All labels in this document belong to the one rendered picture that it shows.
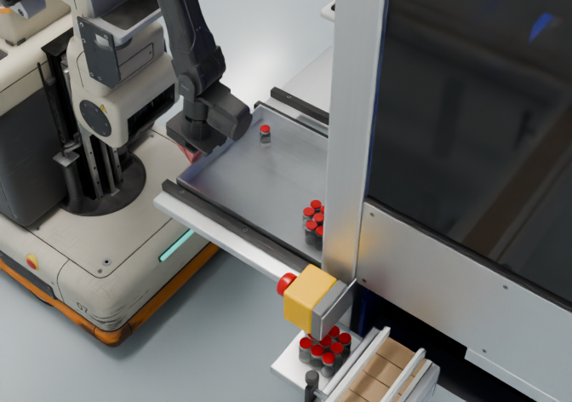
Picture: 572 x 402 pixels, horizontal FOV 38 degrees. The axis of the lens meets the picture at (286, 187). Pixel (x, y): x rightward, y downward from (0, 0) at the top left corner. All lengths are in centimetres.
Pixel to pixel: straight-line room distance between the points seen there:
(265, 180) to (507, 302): 64
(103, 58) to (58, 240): 73
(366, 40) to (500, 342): 48
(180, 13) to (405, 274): 54
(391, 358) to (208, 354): 116
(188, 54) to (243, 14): 217
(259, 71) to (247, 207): 171
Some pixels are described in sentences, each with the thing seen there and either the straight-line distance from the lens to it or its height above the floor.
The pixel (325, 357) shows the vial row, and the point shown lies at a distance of 133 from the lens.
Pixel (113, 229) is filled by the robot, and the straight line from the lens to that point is 236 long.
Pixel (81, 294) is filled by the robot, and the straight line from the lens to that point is 228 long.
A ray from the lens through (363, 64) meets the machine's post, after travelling 100.
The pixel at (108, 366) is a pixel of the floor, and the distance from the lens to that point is 244.
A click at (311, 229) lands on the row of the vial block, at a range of 148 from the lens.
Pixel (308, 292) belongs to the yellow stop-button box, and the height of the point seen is 103.
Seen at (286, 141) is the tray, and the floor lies 88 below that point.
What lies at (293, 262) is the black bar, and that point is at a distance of 146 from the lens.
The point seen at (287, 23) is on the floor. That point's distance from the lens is 348.
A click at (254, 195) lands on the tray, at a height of 88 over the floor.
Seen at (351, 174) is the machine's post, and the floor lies 124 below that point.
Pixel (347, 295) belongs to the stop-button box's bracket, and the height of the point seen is 101.
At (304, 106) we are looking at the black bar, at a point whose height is 90.
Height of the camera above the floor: 206
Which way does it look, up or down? 48 degrees down
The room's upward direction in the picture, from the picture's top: straight up
